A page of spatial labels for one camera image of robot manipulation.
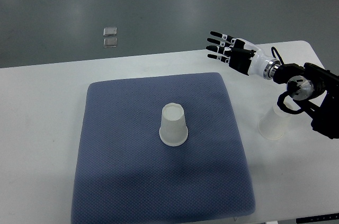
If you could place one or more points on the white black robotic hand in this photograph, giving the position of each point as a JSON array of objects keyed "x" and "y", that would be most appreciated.
[{"x": 242, "y": 55}]

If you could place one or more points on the white paper cup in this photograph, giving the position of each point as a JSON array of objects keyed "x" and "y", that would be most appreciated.
[
  {"x": 274, "y": 123},
  {"x": 173, "y": 130}
]

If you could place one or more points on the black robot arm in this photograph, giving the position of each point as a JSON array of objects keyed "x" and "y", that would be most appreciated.
[{"x": 313, "y": 90}]

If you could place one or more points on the upper metal floor plate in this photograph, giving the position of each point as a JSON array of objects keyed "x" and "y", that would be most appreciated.
[{"x": 110, "y": 31}]

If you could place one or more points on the metal floor plate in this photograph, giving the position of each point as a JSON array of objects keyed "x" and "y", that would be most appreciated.
[
  {"x": 110, "y": 42},
  {"x": 110, "y": 31}
]

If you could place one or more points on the lower metal floor plate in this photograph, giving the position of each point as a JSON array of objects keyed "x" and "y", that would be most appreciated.
[{"x": 110, "y": 42}]

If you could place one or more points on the blue quilted cushion mat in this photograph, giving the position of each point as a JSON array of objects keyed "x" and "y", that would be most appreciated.
[{"x": 126, "y": 174}]

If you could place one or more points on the black table control panel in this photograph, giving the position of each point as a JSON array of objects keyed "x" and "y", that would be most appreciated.
[{"x": 327, "y": 217}]

